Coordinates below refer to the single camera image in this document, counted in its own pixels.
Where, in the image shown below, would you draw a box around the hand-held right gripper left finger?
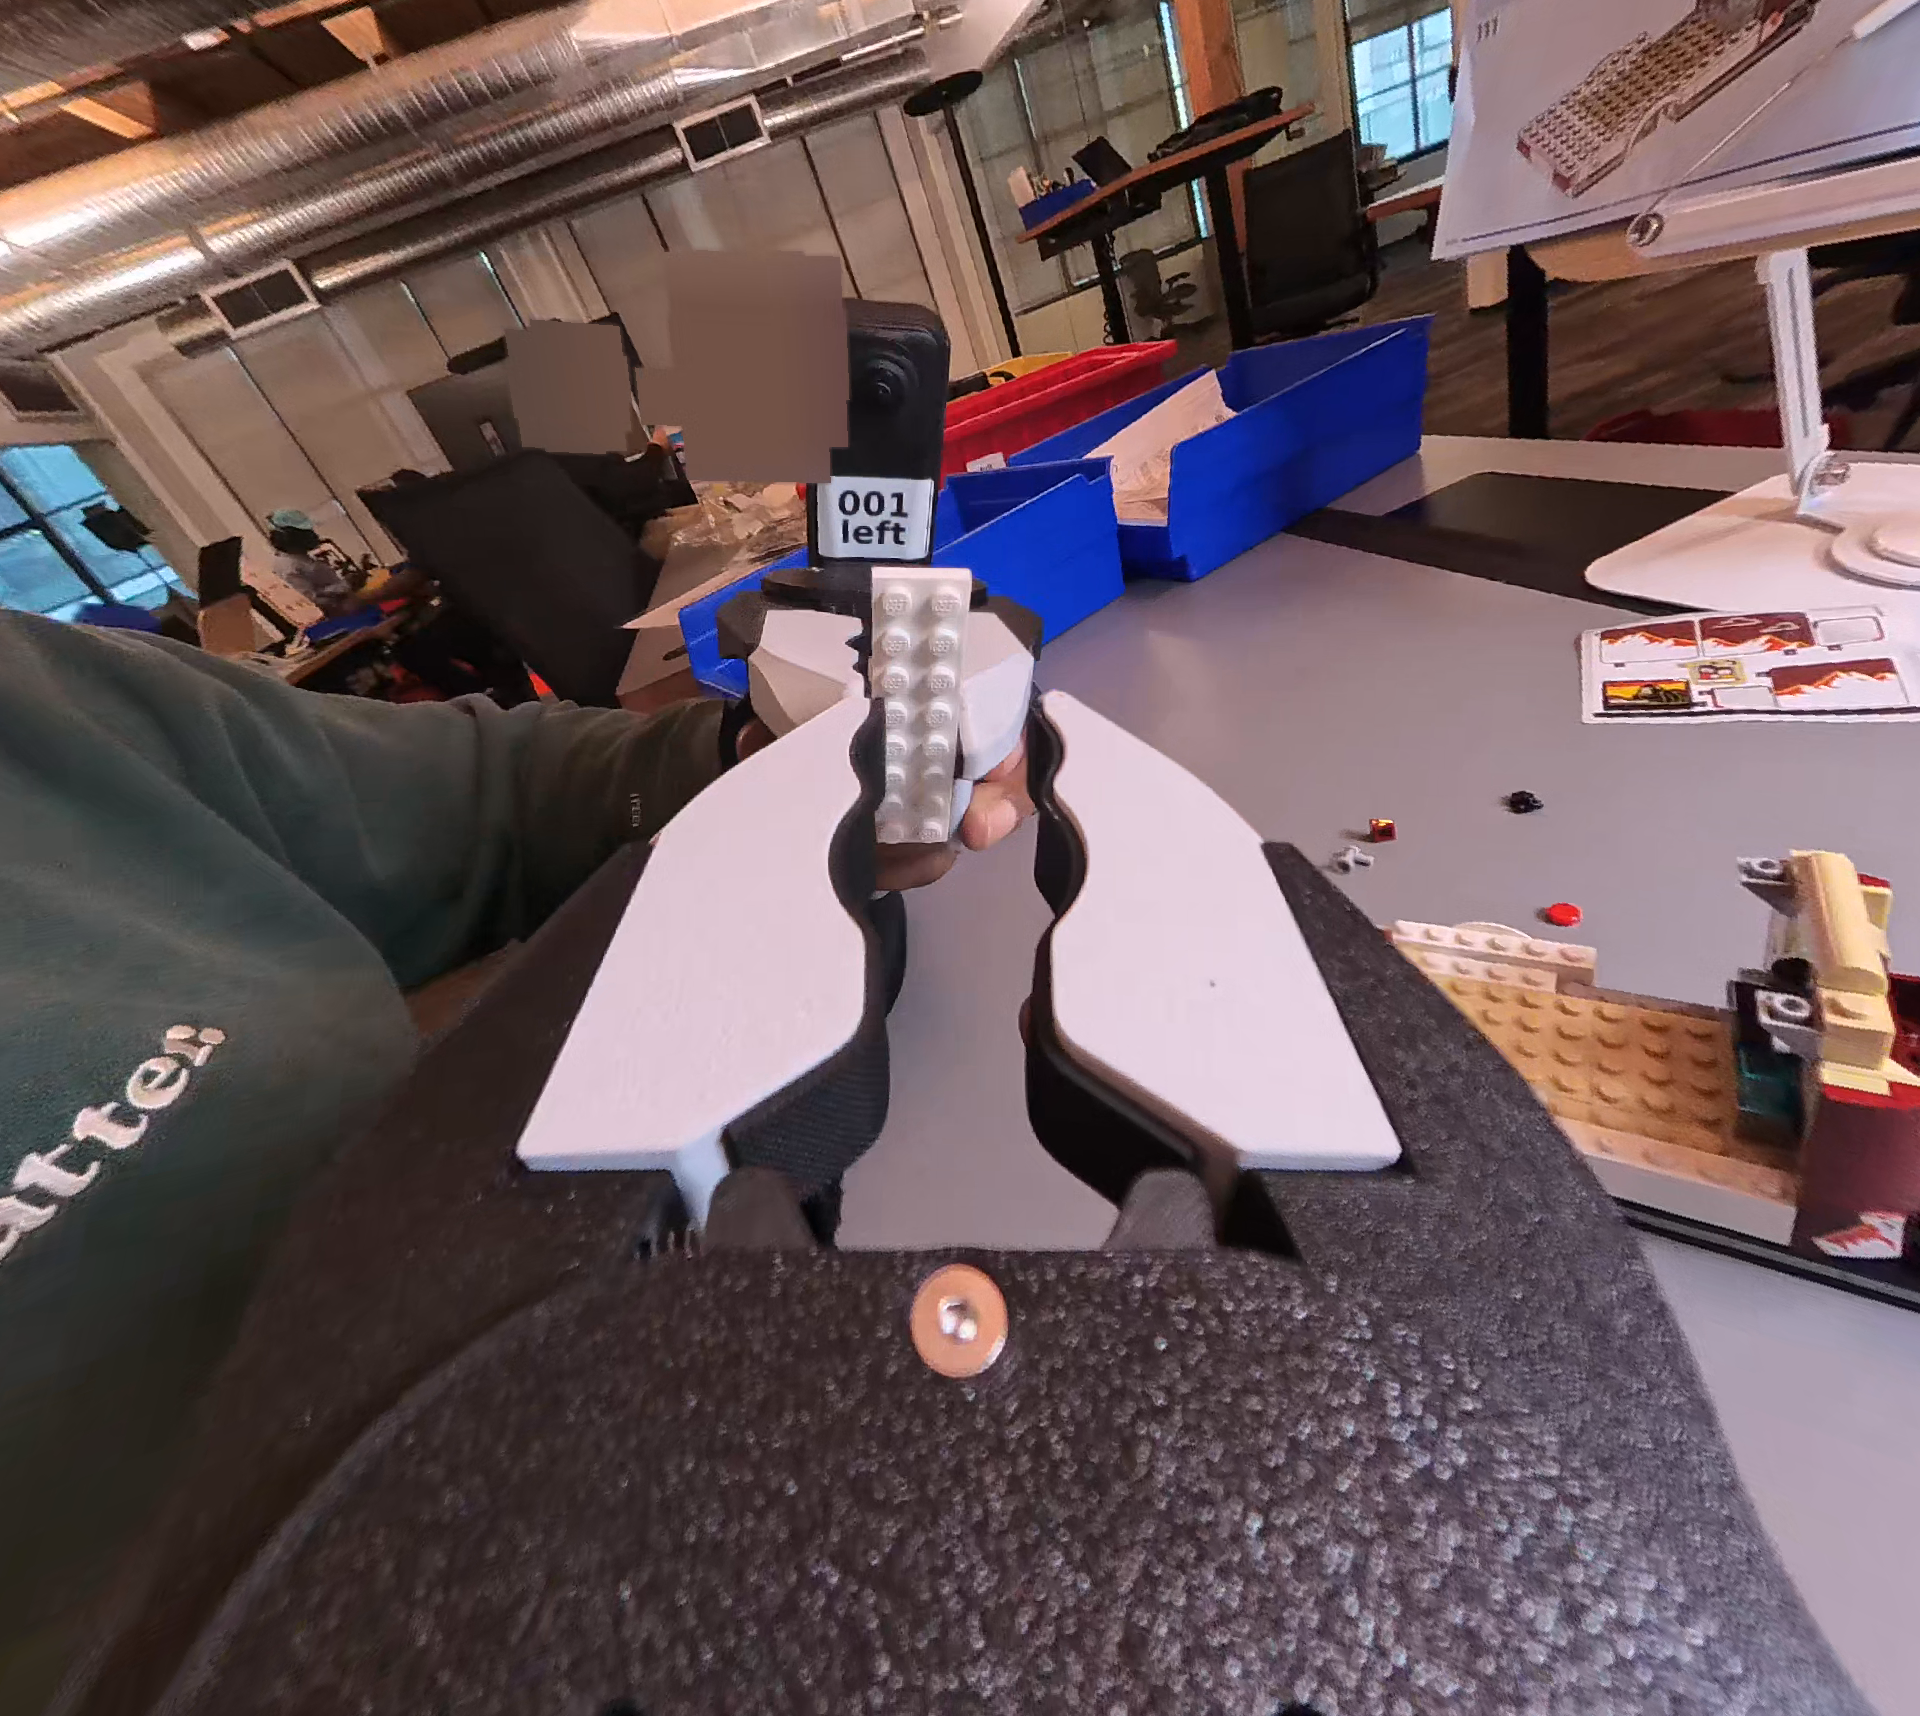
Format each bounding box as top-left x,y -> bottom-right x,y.
519,697 -> 902,1225

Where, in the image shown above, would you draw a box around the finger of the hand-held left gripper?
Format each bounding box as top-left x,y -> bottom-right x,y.
957,605 -> 1048,784
741,605 -> 876,740

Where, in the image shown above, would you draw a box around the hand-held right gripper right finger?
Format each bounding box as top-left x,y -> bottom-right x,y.
1029,691 -> 1408,1178

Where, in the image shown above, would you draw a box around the white long brick plate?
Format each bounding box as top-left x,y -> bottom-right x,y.
867,571 -> 976,847

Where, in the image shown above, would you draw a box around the toy brick truck model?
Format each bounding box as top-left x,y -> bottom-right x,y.
1389,851 -> 1920,1260

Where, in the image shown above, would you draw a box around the building instruction booklet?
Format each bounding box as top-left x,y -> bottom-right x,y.
1433,0 -> 1920,262

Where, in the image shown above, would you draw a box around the person's left forearm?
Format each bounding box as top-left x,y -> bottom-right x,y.
353,694 -> 744,991

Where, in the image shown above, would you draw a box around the person's left hand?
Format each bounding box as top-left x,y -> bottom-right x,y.
871,742 -> 1040,895

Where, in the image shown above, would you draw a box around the red storage bin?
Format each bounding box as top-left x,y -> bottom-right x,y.
940,343 -> 1179,473

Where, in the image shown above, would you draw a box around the printed paper bag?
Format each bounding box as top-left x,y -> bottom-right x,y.
1101,373 -> 1244,522

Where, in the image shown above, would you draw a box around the black office chair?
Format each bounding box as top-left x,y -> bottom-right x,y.
1242,129 -> 1382,343

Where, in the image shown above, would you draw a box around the office window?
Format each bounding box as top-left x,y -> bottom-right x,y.
1343,0 -> 1456,165

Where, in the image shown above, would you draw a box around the sticker sheet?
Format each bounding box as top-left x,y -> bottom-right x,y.
1578,605 -> 1920,725

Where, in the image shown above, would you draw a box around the white book stand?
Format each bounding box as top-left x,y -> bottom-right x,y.
1587,155 -> 1920,620

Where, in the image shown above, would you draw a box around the silver ventilation duct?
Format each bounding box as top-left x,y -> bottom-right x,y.
0,22 -> 963,361

